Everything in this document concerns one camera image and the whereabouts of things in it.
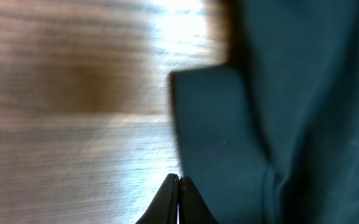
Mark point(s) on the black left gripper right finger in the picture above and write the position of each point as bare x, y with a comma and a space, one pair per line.
192, 207

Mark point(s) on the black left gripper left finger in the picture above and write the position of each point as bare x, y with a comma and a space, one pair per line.
164, 207

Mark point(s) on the black t-shirt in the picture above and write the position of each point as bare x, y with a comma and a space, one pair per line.
274, 138

